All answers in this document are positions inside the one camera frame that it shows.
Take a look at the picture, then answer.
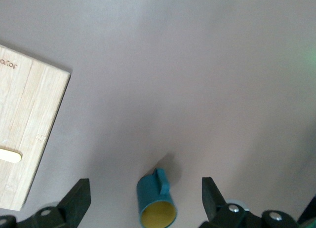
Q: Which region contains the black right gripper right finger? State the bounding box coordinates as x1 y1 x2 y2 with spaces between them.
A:
197 176 307 228

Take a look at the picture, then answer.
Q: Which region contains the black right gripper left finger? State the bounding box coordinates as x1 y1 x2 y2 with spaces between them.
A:
0 178 91 228

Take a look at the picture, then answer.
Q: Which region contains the wooden cutting board metal handle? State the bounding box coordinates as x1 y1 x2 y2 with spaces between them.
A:
0 44 72 211

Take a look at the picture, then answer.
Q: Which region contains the yellow plastic fork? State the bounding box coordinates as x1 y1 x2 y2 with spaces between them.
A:
0 148 23 164

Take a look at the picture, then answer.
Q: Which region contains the teal mug yellow inside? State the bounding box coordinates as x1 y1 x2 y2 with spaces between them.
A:
136 168 177 228

